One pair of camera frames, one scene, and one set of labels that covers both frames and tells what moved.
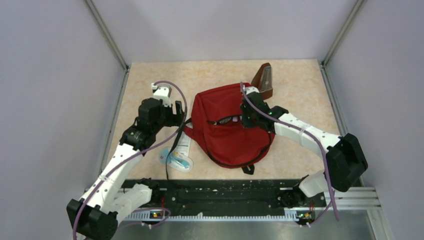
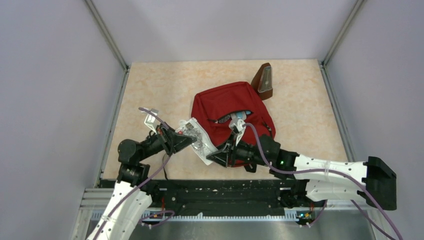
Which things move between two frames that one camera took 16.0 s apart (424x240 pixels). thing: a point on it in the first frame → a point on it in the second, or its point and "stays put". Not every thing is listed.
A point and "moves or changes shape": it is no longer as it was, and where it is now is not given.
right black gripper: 246,123 → 224,157
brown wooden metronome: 263,80 stays put
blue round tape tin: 225,120 stays put
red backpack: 232,145 stays put
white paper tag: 183,146 moves or changes shape
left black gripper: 175,119 → 172,141
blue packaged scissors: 175,159 → 241,115
